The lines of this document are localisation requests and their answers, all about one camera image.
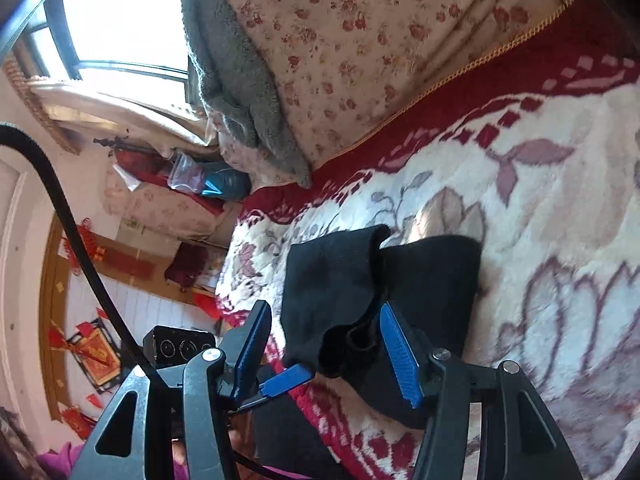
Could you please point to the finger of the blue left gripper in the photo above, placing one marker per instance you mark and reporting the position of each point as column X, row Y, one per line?
column 277, row 386

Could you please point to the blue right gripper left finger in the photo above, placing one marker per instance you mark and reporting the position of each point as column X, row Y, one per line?
column 243, row 349

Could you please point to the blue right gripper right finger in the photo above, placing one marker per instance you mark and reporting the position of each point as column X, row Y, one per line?
column 409, row 351

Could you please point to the black pants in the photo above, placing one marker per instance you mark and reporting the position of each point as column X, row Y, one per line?
column 333, row 292

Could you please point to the left forearm pink sleeve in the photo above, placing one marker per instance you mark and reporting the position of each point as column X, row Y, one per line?
column 81, row 461

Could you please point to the red gold framed picture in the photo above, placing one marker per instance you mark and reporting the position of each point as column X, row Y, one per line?
column 96, row 352

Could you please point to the teal bag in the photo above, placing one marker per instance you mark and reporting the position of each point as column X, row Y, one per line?
column 222, row 181

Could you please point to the clear plastic bag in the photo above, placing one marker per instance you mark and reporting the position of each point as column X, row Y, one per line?
column 186, row 175

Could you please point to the beige window curtain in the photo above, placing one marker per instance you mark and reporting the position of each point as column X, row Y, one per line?
column 77, row 107

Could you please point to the red white floral fleece blanket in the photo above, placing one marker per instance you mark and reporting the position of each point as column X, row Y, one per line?
column 533, row 151

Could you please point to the grey fleece garment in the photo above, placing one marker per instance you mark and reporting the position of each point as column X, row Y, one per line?
column 236, row 84

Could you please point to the beige floral quilt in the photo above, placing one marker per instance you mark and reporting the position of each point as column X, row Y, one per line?
column 343, row 66

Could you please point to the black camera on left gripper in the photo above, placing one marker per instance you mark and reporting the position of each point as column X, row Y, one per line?
column 167, row 346

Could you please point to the window with dark frame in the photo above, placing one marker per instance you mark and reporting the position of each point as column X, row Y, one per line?
column 129, row 48

